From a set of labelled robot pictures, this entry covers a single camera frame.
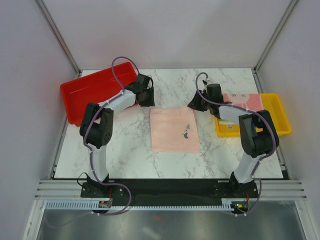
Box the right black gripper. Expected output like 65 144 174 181
187 89 212 112

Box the plain peach towel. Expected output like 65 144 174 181
150 106 200 154

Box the pink striped towel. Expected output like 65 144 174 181
222 93 264 111

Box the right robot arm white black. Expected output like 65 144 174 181
187 83 279 197

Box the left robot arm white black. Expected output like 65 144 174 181
79 73 155 197

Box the red plastic bin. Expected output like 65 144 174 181
59 61 141 126

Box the yellow plastic bin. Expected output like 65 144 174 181
214 93 292 138

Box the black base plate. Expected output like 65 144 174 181
80 178 258 206

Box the right aluminium frame post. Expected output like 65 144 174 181
252 0 300 75

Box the aluminium frame post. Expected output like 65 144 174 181
252 0 300 75
34 0 82 77

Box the white slotted cable duct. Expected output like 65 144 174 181
44 198 249 211

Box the left aluminium frame post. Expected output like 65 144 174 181
34 0 82 77

